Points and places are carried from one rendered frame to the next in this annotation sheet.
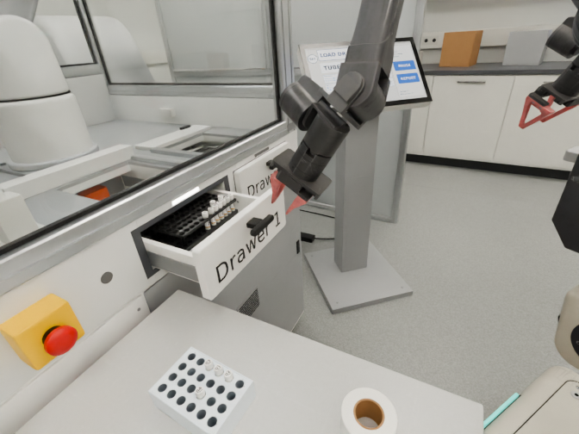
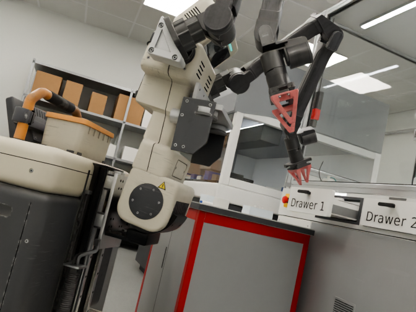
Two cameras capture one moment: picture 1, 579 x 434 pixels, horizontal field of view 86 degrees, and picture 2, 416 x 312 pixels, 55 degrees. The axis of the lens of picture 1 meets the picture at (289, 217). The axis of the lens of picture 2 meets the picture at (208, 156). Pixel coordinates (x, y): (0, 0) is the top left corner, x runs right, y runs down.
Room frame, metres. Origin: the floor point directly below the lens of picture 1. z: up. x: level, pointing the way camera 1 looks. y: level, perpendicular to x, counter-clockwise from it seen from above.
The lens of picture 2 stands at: (1.31, -1.52, 0.75)
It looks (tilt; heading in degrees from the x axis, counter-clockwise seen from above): 7 degrees up; 130
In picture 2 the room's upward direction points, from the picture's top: 13 degrees clockwise
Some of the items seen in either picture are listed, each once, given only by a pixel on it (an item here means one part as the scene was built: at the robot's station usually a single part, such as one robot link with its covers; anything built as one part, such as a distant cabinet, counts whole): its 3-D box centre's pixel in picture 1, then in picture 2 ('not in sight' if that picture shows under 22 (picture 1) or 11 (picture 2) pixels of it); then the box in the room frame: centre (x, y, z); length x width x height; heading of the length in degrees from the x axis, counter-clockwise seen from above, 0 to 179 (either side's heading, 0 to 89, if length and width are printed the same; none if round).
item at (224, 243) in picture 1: (248, 234); (309, 200); (0.55, 0.09, 0.87); 0.29 x 0.02 x 0.11; 151
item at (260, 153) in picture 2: not in sight; (242, 169); (-0.71, 1.35, 1.13); 1.78 x 1.14 x 0.45; 151
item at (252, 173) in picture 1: (266, 172); (392, 215); (0.89, 0.06, 0.87); 0.29 x 0.02 x 0.11; 151
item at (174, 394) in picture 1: (202, 393); (257, 212); (0.27, 0.14, 0.78); 0.12 x 0.08 x 0.04; 58
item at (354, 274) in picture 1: (357, 195); not in sight; (1.42, -0.35, 0.51); 0.50 x 0.45 x 1.02; 12
